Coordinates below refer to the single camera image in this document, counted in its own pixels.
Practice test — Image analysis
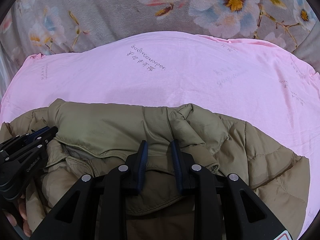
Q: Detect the khaki puffer jacket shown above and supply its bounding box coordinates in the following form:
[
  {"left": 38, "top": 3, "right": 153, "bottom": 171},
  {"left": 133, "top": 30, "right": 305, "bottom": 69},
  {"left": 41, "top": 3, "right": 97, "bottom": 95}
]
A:
[{"left": 1, "top": 99, "right": 310, "bottom": 239}]

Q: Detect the grey floral quilt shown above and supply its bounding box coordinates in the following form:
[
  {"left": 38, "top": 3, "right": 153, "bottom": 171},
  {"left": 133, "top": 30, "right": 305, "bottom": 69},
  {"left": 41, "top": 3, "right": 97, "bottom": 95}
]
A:
[{"left": 0, "top": 0, "right": 320, "bottom": 63}]

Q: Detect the person's left hand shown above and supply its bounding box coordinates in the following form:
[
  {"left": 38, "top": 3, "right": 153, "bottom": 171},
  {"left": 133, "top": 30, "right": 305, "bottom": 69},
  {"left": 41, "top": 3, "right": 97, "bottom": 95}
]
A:
[{"left": 4, "top": 195, "right": 32, "bottom": 237}]

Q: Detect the pink bed sheet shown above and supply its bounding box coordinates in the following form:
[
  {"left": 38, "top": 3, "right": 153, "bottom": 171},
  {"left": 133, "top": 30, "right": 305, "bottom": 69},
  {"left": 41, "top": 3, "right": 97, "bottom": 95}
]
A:
[{"left": 1, "top": 31, "right": 319, "bottom": 231}]

